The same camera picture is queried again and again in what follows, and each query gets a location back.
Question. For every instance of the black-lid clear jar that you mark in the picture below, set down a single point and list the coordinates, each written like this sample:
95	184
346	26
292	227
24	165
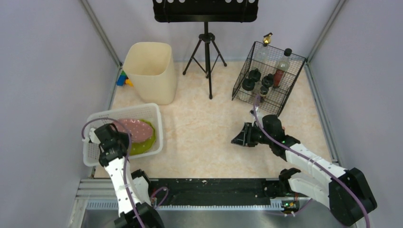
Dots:
254	75

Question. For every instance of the shiny black-lid spice jar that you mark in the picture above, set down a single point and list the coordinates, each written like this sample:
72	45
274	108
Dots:
268	80

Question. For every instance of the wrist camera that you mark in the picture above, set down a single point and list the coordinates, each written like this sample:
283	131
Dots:
256	114
91	138

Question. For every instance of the black tripod music stand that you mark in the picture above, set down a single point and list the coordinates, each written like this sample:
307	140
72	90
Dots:
205	11

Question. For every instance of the green polka dot plate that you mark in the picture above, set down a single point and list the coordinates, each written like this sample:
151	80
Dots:
140	148

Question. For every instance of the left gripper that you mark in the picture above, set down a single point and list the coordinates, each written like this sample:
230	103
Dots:
104	133

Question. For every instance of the tall sauce bottle black cap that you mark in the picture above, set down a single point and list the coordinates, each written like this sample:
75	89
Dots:
282	67

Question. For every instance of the pink polka dot plate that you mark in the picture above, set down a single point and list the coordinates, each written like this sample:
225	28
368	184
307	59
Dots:
140	130

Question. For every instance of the glass bottle gold stopper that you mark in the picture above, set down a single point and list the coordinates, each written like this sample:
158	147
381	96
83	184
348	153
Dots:
263	51

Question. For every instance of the colourful toy blocks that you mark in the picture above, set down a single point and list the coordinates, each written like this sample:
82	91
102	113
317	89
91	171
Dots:
123	80

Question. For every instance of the black wire basket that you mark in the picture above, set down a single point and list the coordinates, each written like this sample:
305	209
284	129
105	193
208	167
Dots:
270	73

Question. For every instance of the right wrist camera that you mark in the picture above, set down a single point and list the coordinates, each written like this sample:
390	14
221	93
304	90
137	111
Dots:
256	114

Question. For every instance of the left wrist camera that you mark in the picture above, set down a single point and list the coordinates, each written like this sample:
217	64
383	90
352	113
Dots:
91	138

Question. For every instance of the black-lid jar white beads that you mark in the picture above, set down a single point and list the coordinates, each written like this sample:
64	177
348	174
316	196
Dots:
248	84

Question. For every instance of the white plastic perforated basket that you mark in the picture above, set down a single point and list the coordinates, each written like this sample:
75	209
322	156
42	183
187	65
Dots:
149	112

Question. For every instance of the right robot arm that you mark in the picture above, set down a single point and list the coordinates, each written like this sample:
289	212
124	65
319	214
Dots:
346	193

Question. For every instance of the small pepper shaker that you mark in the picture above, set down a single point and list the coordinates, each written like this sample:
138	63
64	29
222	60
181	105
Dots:
263	93

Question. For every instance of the cream plastic waste bin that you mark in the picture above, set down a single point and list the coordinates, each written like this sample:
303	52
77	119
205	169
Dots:
150	67

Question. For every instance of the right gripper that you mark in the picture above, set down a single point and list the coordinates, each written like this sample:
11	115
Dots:
248	134

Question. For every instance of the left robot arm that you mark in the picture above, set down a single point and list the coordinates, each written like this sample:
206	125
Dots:
132	190

